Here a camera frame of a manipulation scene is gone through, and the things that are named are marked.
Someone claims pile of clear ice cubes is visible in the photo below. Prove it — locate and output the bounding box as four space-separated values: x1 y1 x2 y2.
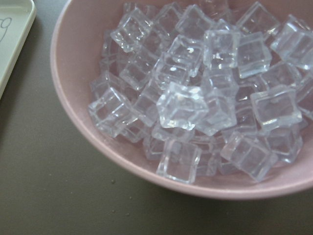
88 0 313 184

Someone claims pink bowl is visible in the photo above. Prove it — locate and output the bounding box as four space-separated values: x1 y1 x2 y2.
50 0 313 200

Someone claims cream serving tray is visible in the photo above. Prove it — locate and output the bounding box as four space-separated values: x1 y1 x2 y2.
0 0 37 94

